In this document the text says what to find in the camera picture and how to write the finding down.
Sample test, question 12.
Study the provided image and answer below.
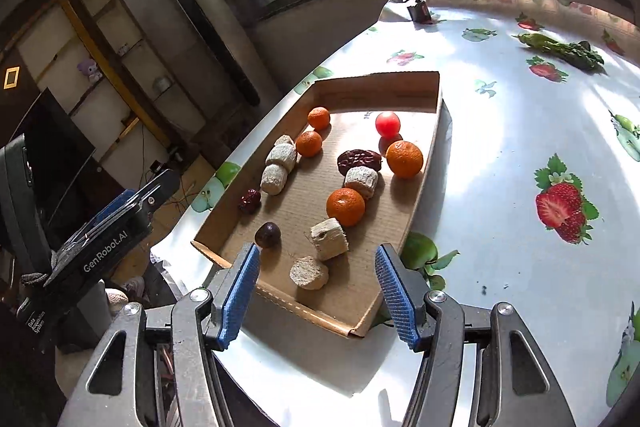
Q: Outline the brown cardboard tray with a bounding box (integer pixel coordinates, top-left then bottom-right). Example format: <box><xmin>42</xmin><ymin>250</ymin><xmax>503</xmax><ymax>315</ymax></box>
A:
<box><xmin>193</xmin><ymin>72</ymin><xmax>442</xmax><ymax>337</ymax></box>

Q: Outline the purple plush toy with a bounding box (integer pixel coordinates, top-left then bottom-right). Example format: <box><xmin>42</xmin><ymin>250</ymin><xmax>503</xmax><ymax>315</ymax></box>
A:
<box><xmin>77</xmin><ymin>57</ymin><xmax>103</xmax><ymax>84</ymax></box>

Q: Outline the small cork piece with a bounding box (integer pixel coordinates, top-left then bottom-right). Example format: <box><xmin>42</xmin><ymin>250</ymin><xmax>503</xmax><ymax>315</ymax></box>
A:
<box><xmin>274</xmin><ymin>134</ymin><xmax>295</xmax><ymax>145</ymax></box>

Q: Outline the brown cork block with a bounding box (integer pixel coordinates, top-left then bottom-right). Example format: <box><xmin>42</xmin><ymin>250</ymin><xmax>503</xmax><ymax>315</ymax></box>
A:
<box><xmin>260</xmin><ymin>164</ymin><xmax>288</xmax><ymax>196</ymax></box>

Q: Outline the white tower air conditioner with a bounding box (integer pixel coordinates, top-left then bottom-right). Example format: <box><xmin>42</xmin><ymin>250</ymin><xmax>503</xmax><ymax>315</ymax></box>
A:
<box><xmin>174</xmin><ymin>0</ymin><xmax>281</xmax><ymax>113</ymax></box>

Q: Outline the small black motor left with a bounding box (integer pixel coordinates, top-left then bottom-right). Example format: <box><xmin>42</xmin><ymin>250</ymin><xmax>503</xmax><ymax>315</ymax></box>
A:
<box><xmin>404</xmin><ymin>0</ymin><xmax>434</xmax><ymax>25</ymax></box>

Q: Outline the large orange mandarin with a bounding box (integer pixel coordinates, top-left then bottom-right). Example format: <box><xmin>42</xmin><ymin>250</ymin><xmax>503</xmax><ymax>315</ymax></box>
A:
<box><xmin>386</xmin><ymin>140</ymin><xmax>424</xmax><ymax>179</ymax></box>

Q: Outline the round beige cork piece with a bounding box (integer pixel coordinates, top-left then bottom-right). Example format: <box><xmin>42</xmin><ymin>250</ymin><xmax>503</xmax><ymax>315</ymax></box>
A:
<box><xmin>265</xmin><ymin>143</ymin><xmax>297</xmax><ymax>172</ymax></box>

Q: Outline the beige cork chunk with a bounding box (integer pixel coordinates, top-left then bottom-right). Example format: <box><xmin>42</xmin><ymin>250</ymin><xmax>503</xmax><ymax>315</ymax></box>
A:
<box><xmin>343</xmin><ymin>166</ymin><xmax>378</xmax><ymax>199</ymax></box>

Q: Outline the dark plum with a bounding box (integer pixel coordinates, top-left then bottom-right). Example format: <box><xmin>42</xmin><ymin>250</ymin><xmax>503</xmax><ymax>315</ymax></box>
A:
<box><xmin>254</xmin><ymin>222</ymin><xmax>281</xmax><ymax>249</ymax></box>

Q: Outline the green leafy vegetable bunch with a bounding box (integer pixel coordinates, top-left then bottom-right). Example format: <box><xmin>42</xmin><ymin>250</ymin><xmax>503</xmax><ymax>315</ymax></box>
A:
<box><xmin>515</xmin><ymin>32</ymin><xmax>604</xmax><ymax>72</ymax></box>

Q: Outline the small orange mandarin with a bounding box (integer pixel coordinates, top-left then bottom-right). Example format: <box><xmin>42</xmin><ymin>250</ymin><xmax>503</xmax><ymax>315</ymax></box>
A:
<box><xmin>295</xmin><ymin>131</ymin><xmax>322</xmax><ymax>158</ymax></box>

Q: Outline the small red date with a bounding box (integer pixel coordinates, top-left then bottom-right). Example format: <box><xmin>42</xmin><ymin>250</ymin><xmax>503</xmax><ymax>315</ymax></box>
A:
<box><xmin>238</xmin><ymin>188</ymin><xmax>262</xmax><ymax>215</ymax></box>

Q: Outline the large wrinkled red date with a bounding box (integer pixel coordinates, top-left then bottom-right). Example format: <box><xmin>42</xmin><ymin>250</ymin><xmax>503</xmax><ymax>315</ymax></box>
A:
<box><xmin>337</xmin><ymin>148</ymin><xmax>382</xmax><ymax>176</ymax></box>

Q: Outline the red cherry tomato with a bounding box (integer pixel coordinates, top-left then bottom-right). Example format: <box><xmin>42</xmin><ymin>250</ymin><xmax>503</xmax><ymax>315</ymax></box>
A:
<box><xmin>375</xmin><ymin>112</ymin><xmax>401</xmax><ymax>139</ymax></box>

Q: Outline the fruit print tablecloth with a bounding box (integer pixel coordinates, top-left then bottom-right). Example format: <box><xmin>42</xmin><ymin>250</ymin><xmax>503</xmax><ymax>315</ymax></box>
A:
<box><xmin>150</xmin><ymin>0</ymin><xmax>640</xmax><ymax>427</ymax></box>

